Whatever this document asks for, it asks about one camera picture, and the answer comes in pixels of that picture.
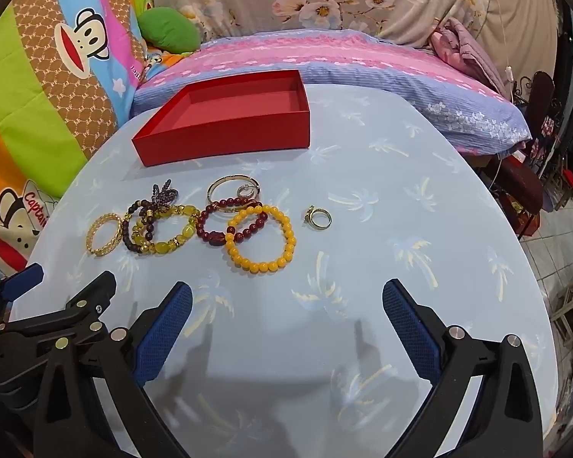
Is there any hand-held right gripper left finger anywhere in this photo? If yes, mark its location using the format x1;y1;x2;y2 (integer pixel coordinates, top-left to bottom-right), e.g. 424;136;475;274
31;281;194;458

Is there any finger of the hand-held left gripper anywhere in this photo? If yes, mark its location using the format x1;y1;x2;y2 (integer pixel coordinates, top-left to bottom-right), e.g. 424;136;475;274
0;262;45;316
0;270;118;345

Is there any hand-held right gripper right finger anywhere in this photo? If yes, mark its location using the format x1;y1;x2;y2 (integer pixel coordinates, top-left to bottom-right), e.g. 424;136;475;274
383;279;555;458

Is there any gold chain bracelet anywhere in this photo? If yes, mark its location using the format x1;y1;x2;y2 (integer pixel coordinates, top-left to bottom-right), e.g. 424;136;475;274
87;213;124;257

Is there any yellow stone bracelet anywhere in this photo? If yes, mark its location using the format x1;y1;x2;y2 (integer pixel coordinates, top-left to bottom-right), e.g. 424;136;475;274
131;204;201;256

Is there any dark red bead bracelet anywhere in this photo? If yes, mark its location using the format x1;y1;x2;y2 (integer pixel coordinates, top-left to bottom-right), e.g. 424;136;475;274
197;197;269;249

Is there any yellow bead bracelet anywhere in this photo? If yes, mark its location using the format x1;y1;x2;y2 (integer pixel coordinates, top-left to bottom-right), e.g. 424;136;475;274
224;204;298;275

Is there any thin gold bangle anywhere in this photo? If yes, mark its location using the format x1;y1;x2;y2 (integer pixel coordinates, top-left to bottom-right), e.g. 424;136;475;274
206;175;259;207

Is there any gold ring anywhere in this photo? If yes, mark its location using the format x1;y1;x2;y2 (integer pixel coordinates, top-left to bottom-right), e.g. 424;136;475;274
302;205;332;231

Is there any red cardboard box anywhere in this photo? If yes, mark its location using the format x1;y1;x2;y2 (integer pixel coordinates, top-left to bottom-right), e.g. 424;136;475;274
132;69;312;168

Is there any white stool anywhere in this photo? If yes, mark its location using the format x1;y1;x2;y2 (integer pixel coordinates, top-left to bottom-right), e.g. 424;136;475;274
551;277;573;344

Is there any colourful cartoon monkey blanket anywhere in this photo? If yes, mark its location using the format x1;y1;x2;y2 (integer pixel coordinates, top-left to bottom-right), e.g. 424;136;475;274
0;0;154;287

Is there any dark wooden chair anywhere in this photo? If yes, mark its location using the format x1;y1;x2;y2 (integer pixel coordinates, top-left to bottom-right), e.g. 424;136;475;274
477;71;557;239

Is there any green pillow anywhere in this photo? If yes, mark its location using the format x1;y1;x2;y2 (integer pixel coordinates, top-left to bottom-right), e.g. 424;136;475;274
138;7;202;53

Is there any mauve folded cloth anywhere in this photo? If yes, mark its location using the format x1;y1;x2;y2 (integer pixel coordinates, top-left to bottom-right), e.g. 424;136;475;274
430;16;511;101

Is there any pink and blue striped pillow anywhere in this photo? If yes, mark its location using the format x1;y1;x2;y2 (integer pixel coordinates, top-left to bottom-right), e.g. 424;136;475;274
129;29;531;156

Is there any white cable with switch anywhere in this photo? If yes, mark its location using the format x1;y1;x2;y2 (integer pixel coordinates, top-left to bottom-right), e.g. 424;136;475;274
489;0;516;101

